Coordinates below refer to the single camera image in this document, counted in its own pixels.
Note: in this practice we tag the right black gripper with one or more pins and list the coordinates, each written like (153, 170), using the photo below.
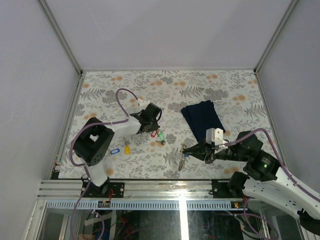
(201, 151)

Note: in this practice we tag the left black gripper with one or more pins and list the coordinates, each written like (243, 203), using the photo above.
(155, 126)

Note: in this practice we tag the red key tag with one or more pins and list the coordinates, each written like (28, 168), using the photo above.
(154, 133)

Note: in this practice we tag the metal keyring with yellow handle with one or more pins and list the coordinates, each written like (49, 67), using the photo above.
(182, 161)

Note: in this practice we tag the green key tag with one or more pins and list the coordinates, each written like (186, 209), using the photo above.
(161, 139)

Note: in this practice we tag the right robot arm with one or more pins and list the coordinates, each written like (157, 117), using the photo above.
(264, 176)

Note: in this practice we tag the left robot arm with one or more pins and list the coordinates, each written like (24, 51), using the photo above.
(94, 139)

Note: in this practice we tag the dark blue folded cloth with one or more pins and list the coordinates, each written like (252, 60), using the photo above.
(200, 117)

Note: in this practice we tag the yellow key tag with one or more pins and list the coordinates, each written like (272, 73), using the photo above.
(127, 150)

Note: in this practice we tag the blue key tag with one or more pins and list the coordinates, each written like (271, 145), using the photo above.
(114, 151)

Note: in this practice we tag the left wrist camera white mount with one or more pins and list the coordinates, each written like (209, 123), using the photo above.
(142, 104)

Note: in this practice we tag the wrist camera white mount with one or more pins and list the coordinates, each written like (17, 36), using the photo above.
(142, 104)
(216, 136)

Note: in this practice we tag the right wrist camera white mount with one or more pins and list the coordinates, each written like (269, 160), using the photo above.
(216, 136)

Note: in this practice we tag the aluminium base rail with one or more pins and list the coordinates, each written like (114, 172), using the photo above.
(143, 189)

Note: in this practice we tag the slotted grey cable duct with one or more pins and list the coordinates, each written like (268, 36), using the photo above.
(140, 204)

